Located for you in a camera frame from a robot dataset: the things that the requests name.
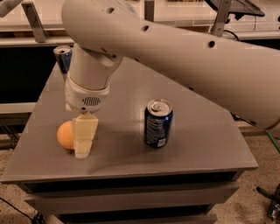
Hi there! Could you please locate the black floor cable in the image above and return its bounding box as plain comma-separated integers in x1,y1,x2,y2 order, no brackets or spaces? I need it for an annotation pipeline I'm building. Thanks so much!
0,197,46,224

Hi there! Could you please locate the black power cable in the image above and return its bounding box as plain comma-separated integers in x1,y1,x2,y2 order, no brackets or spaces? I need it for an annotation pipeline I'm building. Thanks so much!
223,29,241,42

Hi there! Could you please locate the middle metal bracket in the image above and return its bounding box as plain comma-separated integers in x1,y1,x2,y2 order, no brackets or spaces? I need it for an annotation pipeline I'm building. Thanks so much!
144,0,155,22

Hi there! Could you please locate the grey drawer cabinet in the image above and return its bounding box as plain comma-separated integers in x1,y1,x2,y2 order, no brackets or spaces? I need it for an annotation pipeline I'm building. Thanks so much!
2,59,257,224

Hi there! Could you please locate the metal bracket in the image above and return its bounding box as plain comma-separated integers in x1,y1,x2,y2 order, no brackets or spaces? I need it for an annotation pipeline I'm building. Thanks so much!
22,2,46,43
211,0,232,37
144,0,155,22

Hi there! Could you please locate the blue pepsi can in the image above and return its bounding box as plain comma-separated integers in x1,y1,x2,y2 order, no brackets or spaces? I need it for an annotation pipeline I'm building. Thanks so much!
144,99,173,148

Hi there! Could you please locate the green pole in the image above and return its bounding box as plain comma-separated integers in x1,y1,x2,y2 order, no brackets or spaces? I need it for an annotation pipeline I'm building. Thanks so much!
265,130,280,154

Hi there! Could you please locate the red bull can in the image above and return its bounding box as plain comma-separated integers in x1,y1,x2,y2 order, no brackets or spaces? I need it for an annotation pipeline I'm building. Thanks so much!
53,45,73,81

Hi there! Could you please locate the black monitor stand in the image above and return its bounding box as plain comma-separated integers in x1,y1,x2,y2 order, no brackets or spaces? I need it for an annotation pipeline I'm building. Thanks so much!
204,0,265,20

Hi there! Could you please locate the right metal bracket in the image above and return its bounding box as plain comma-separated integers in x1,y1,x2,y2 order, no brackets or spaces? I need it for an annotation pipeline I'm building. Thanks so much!
211,0,232,37

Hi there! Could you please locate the dark object on floor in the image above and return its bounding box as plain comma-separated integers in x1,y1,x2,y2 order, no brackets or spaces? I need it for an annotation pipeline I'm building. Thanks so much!
256,184,280,224

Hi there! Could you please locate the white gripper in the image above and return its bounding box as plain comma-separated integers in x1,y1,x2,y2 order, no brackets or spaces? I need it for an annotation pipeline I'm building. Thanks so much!
65,77,109,158

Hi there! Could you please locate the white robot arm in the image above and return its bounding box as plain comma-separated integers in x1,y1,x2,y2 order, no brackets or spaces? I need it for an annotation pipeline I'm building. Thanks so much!
61,0,280,137

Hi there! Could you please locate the left metal bracket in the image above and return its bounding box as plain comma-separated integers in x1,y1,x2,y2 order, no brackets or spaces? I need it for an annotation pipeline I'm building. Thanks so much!
22,2,46,43

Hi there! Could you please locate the orange fruit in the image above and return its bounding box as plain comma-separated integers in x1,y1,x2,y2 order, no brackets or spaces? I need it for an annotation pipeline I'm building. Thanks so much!
57,121,74,150

